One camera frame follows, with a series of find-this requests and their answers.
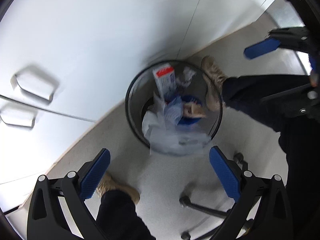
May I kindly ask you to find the upper cabinet handle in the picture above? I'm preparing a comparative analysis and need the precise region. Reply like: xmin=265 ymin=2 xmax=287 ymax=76
xmin=10 ymin=64 xmax=60 ymax=105

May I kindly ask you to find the black mesh trash bin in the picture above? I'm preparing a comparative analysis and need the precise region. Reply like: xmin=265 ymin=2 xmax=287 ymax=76
xmin=125 ymin=60 xmax=222 ymax=153

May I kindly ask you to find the tan left shoe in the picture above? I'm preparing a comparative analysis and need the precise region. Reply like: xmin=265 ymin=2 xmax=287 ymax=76
xmin=201 ymin=56 xmax=227 ymax=112

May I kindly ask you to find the black office chair base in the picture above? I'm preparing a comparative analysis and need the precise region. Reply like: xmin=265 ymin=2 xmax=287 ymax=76
xmin=178 ymin=152 xmax=256 ymax=240

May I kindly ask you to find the cabinet handle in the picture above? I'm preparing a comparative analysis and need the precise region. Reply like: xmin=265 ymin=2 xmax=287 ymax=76
xmin=1 ymin=103 xmax=38 ymax=129
xmin=10 ymin=64 xmax=60 ymax=105

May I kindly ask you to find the tan shoe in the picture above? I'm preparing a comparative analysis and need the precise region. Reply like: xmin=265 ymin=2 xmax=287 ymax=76
xmin=201 ymin=56 xmax=227 ymax=112
xmin=96 ymin=172 xmax=140 ymax=204

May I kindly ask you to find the lower cabinet handle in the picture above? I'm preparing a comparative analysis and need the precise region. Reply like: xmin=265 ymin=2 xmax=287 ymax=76
xmin=1 ymin=103 xmax=38 ymax=129

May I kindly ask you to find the tan right shoe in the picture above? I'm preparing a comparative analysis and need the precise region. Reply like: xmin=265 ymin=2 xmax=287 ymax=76
xmin=96 ymin=172 xmax=140 ymax=204

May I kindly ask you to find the clear plastic packaging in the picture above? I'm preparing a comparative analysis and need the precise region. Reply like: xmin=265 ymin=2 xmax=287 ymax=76
xmin=142 ymin=94 xmax=211 ymax=156

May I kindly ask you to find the blue plastic bag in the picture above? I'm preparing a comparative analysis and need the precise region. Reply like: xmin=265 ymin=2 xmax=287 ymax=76
xmin=164 ymin=95 xmax=207 ymax=125

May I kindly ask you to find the red white carton box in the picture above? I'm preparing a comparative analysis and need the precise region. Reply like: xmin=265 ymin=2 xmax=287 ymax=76
xmin=152 ymin=64 xmax=177 ymax=101

